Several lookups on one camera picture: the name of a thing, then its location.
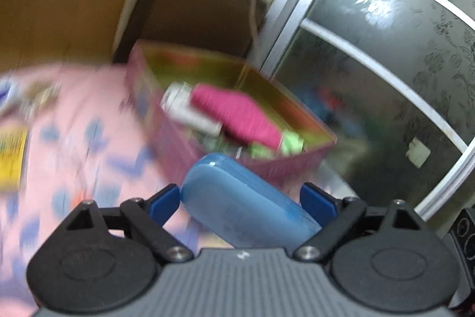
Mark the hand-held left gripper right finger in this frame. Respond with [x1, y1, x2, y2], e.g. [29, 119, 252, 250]
[294, 182, 424, 263]

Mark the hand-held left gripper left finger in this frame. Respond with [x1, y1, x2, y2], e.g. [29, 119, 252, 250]
[63, 184, 194, 263]

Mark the pink biscuit tin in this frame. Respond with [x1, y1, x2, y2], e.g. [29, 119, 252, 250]
[124, 40, 338, 187]

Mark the green cloth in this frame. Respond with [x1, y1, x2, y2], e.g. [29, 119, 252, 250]
[248, 130, 305, 159]

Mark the blue glasses case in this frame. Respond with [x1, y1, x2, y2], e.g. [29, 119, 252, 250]
[180, 152, 323, 250]

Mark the white plastic packet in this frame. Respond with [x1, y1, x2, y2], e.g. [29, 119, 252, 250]
[160, 82, 223, 137]

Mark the pink fuzzy cloth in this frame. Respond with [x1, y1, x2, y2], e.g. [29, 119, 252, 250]
[190, 84, 283, 150]

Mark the pink printed bed sheet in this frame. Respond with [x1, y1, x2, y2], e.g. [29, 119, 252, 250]
[0, 62, 238, 317]

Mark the yellow packet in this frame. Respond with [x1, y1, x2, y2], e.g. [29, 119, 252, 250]
[0, 127, 29, 191]

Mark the patterned wardrobe sliding door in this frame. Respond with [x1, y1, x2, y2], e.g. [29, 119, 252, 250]
[258, 0, 475, 223]

